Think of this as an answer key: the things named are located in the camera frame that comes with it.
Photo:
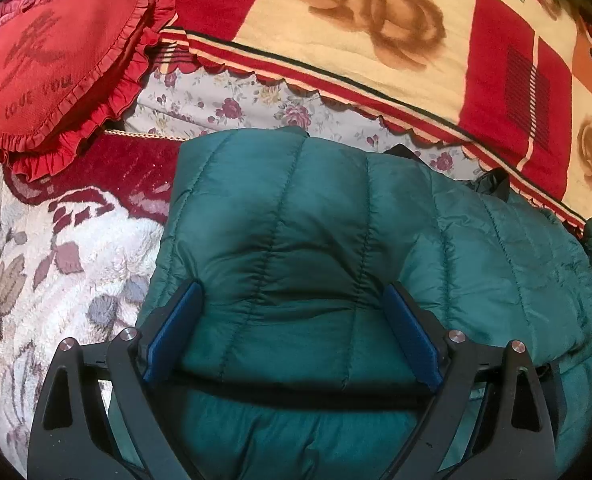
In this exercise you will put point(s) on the floral purple-flower bed sheet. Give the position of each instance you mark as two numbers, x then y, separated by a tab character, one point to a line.
236	107

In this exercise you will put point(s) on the green quilted puffer jacket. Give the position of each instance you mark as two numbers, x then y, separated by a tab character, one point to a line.
301	210

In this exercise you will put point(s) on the white maroon plush floral blanket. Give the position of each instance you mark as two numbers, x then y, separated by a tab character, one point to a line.
66	260

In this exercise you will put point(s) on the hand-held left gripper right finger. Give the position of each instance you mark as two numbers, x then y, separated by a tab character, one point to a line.
414	332

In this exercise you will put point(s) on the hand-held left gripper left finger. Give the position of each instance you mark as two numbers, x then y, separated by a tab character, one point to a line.
173	332

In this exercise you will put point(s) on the red cream rose-print blanket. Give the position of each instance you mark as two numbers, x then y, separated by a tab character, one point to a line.
375	25

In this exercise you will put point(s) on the red heart-shaped ruffled pillow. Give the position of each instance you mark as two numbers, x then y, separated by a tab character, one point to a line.
61	65

